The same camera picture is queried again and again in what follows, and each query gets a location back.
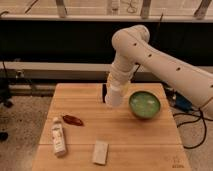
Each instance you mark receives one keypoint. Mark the black chair base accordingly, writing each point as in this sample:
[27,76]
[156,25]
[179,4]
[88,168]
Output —
[5,96]

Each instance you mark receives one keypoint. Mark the white rectangular block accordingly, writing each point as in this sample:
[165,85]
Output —
[100,152]

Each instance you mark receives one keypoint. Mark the white plastic bottle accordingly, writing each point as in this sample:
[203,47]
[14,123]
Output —
[58,138]

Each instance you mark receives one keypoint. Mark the blue box on floor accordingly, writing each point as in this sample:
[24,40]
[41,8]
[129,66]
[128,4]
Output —
[181,102]

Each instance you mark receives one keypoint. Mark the green ceramic bowl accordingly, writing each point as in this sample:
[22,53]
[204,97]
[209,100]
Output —
[144,104]

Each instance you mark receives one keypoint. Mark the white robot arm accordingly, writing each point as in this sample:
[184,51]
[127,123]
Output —
[131,46]

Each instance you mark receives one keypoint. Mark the dark red leaf-shaped object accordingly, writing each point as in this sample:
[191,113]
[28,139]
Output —
[72,120]

